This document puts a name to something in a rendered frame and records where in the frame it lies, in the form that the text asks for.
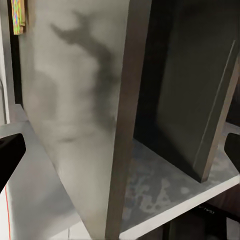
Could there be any jigsaw puzzle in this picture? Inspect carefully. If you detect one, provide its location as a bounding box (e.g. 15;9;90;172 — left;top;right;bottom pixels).
11;0;25;35

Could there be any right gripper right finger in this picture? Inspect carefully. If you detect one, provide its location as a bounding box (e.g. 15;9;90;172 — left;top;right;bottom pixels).
224;133;240;173

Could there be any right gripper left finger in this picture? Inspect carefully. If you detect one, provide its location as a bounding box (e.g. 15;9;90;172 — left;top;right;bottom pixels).
0;133;26;193

